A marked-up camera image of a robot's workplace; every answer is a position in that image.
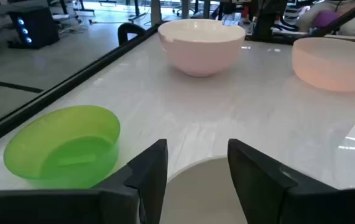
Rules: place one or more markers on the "black curved chair back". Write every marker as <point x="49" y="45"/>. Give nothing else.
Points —
<point x="129" y="27"/>

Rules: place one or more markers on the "grey metal post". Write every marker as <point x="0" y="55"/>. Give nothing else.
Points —
<point x="156" y="11"/>

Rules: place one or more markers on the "purple round object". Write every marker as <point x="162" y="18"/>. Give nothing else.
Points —
<point x="326" y="18"/>

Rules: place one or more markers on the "pink deep bowl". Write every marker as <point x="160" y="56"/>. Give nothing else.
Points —
<point x="200" y="49"/>

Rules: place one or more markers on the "black diagonal frame strut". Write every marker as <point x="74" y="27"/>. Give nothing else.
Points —
<point x="345" y="17"/>

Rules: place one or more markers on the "white bowl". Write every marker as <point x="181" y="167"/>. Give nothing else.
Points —
<point x="202" y="193"/>

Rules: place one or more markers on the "black computer tower blue lights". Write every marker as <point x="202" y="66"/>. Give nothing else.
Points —
<point x="37" y="28"/>

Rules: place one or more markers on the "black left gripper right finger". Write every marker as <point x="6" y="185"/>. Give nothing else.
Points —
<point x="273" y="199"/>

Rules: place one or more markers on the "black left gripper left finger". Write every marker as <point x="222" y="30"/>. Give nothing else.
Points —
<point x="118" y="202"/>

